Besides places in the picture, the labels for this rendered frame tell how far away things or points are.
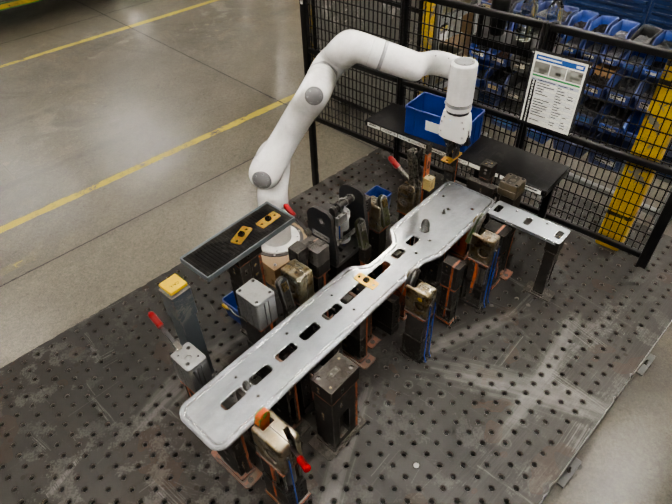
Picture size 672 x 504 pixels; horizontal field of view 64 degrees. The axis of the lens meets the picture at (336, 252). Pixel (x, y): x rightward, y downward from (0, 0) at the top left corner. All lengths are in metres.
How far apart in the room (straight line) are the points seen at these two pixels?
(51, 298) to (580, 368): 2.82
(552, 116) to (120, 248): 2.65
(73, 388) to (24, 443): 0.22
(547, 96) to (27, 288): 3.01
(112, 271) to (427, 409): 2.30
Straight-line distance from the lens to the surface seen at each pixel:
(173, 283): 1.64
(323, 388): 1.49
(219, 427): 1.50
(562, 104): 2.31
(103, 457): 1.92
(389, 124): 2.54
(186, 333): 1.75
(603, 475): 2.72
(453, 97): 1.77
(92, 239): 3.86
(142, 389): 2.01
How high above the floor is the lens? 2.28
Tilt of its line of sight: 43 degrees down
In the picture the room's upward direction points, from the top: 2 degrees counter-clockwise
